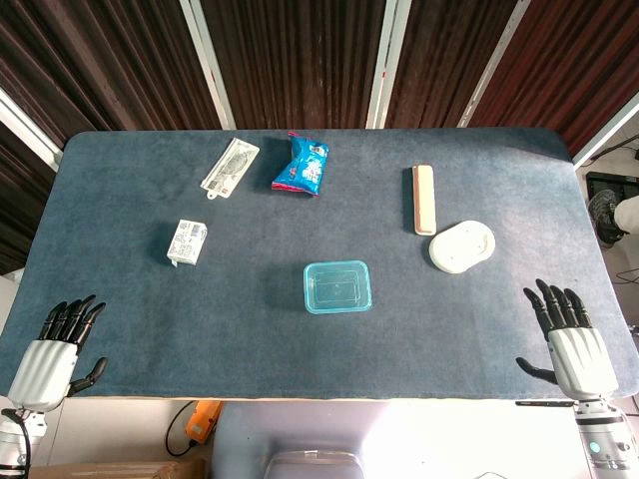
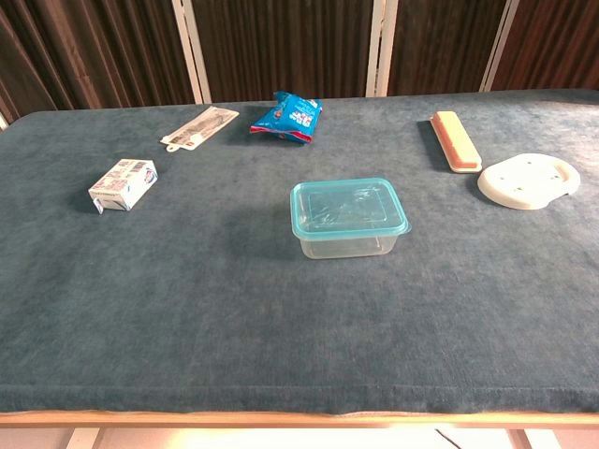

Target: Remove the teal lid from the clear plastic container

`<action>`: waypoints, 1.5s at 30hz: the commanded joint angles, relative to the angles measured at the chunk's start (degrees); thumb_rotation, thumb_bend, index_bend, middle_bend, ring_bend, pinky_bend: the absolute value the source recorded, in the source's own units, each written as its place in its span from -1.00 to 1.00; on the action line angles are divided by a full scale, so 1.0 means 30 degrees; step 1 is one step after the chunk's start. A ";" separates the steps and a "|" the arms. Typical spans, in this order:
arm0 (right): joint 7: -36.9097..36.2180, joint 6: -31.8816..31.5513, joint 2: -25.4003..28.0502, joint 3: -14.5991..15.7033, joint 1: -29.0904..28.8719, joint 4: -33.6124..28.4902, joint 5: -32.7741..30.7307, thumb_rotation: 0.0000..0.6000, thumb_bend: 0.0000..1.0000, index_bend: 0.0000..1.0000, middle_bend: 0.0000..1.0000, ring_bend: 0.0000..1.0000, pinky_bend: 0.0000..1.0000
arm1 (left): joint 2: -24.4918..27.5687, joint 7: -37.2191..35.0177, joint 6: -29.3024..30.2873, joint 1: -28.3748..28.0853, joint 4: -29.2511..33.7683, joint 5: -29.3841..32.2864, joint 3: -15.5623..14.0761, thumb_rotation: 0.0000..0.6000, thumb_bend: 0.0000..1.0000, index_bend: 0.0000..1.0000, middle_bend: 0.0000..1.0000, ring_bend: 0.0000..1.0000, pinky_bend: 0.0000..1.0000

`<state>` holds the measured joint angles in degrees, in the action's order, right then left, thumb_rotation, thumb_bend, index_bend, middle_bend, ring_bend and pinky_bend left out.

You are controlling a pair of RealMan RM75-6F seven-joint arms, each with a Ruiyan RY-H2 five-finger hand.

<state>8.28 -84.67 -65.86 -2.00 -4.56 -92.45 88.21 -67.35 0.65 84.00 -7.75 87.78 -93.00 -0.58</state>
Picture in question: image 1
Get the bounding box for black device on floor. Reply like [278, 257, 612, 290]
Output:
[585, 171, 639, 201]

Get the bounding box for small white carton box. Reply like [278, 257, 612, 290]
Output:
[166, 218, 209, 269]

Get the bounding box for orange device under table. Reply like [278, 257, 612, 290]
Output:
[185, 400, 224, 448]

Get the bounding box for blue snack bag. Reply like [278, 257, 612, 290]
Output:
[271, 130, 330, 199]

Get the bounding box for blue table cloth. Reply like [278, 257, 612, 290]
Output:
[0, 128, 639, 401]

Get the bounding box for white trouser leg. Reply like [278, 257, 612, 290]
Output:
[612, 195, 639, 236]

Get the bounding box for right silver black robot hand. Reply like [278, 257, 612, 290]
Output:
[515, 277, 620, 401]

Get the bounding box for white oval lid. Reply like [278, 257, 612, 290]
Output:
[427, 219, 497, 274]

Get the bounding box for white metal frame post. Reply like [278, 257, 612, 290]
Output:
[178, 0, 238, 131]
[456, 0, 531, 129]
[572, 92, 639, 169]
[0, 88, 64, 174]
[365, 0, 411, 130]

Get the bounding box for grey rounded chest housing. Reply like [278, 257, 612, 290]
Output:
[264, 448, 368, 479]

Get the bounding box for clear teal plastic container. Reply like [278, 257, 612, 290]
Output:
[303, 258, 373, 315]

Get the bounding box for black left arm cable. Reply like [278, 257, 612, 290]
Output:
[1, 407, 32, 479]

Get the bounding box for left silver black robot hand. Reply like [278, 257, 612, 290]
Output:
[6, 293, 109, 413]

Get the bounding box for white flat blister pack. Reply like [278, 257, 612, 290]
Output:
[199, 137, 262, 201]

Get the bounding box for brown cardboard box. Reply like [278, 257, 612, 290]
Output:
[29, 458, 206, 479]

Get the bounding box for dark patterned shoe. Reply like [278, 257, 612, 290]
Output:
[588, 188, 629, 244]

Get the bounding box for grey robot torso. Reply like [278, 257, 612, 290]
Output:
[209, 398, 588, 479]

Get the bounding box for long beige rectangular box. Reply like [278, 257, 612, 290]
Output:
[402, 164, 438, 236]

